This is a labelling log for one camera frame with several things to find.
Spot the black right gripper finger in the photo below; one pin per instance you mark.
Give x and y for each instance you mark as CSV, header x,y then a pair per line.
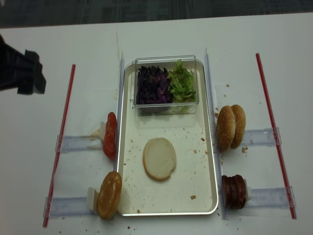
x,y
20,71

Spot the left lower clear rail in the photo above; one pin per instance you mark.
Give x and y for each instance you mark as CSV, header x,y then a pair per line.
x,y
66,206

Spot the white lower pusher block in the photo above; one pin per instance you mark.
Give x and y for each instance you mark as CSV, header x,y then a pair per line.
x,y
92,200

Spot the purple cabbage shreds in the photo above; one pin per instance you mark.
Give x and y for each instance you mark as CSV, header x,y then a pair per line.
x,y
152,86

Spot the right long clear rail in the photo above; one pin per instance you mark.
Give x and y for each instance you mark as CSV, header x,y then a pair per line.
x,y
212,102

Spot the green lettuce shreds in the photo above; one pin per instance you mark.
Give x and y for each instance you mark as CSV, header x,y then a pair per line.
x,y
181,85

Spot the white metal tray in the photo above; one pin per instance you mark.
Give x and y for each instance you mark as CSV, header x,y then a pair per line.
x,y
192,186

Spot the left upper clear rail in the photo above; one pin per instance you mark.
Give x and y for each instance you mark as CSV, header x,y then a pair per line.
x,y
77,143

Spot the rear top bun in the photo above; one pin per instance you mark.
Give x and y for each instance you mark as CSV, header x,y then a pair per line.
x,y
240,124

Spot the front sesame top bun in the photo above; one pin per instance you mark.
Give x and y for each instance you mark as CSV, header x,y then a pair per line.
x,y
225,128

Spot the left red strip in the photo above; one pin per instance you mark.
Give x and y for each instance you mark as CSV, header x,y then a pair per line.
x,y
57,155

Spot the bun slice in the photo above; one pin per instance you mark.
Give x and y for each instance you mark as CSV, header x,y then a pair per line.
x,y
159,159
109,195

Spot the white upper pusher block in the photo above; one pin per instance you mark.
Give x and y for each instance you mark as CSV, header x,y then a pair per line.
x,y
102,131

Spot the red strip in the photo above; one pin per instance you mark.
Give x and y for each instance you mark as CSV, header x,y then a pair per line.
x,y
57,155
279,149

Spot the tomato slices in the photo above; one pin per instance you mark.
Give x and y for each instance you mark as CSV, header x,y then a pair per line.
x,y
109,136

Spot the meat patties stack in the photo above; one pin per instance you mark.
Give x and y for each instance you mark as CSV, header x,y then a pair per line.
x,y
235,191

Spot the white pusher block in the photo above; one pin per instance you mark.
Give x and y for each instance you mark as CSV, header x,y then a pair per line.
x,y
102,131
92,200

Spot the clear plastic salad box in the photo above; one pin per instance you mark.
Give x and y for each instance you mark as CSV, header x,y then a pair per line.
x,y
169,62

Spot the right upper clear rail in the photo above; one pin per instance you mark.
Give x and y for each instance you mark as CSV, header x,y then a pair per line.
x,y
262,137

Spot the right red strip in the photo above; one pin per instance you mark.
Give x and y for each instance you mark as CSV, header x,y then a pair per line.
x,y
279,149

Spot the right lower clear rail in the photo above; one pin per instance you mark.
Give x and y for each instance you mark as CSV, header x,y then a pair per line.
x,y
280,197

